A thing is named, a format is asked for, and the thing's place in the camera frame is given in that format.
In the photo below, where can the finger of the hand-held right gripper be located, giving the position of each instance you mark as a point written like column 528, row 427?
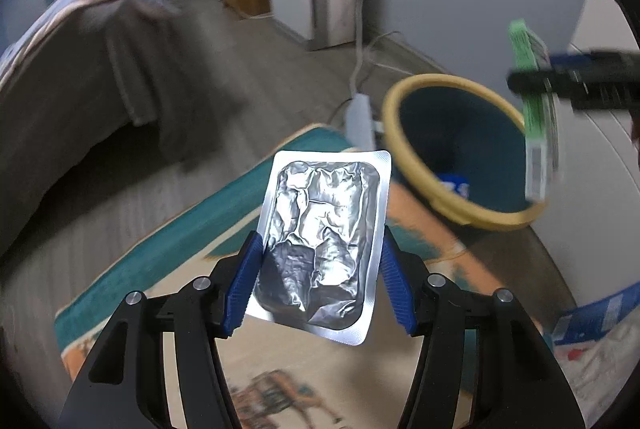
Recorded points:
column 570, row 60
column 520, row 81

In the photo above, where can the blue white plastic bag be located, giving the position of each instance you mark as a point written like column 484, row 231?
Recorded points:
column 595, row 314

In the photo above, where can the white power strip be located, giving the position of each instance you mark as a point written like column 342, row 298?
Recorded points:
column 362, row 119

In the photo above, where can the silver foil pack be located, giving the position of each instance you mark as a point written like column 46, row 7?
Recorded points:
column 320, row 219

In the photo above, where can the yellow rimmed trash bin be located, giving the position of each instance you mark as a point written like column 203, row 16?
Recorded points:
column 450, row 129

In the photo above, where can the green packet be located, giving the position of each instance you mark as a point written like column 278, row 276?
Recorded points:
column 537, row 129

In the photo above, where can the teal orange patterned mat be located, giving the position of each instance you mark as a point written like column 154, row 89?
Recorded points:
column 150, row 259

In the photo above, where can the blue snack bag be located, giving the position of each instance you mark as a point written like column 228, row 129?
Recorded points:
column 452, row 186

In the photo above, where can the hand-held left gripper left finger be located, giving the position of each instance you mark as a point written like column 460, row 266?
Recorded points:
column 245, row 279

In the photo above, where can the white drawer cabinet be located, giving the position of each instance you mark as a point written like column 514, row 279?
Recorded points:
column 600, row 159

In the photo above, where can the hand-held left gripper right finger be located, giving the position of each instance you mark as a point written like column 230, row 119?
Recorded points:
column 397, row 289

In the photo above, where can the bed with grey blanket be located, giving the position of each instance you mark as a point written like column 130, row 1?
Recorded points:
column 75, row 84

